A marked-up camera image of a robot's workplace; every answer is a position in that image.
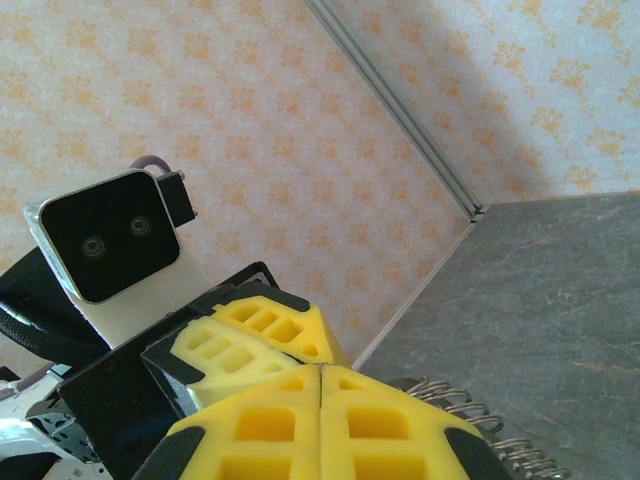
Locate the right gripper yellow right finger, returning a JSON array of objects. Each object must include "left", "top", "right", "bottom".
[{"left": 318, "top": 363, "right": 517, "bottom": 480}]

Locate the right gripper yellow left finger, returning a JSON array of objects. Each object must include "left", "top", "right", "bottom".
[{"left": 131, "top": 363, "right": 322, "bottom": 480}]

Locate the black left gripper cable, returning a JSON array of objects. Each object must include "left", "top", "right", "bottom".
[{"left": 0, "top": 299, "right": 109, "bottom": 367}]

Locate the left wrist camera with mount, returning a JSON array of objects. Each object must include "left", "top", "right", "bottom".
[{"left": 23, "top": 168, "right": 201, "bottom": 349}]

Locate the aluminium corner post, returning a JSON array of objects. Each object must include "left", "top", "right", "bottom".
[{"left": 303, "top": 0, "right": 485, "bottom": 222}]

